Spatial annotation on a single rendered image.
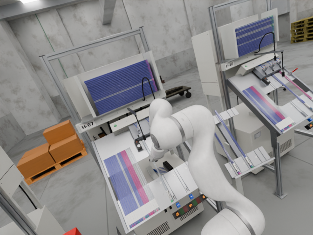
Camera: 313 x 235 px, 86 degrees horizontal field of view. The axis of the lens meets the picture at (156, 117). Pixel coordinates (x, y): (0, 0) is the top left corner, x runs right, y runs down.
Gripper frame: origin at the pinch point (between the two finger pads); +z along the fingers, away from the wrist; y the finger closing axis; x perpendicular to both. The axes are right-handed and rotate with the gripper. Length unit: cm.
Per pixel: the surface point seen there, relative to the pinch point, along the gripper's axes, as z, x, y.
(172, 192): 9.5, 24.7, -2.8
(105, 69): -14, -83, 10
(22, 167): 257, -150, 221
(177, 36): 569, -798, -563
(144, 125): 6.5, -31.1, -3.9
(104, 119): 0, -46, 24
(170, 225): 70, 49, 2
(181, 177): 9.4, 18.3, -13.5
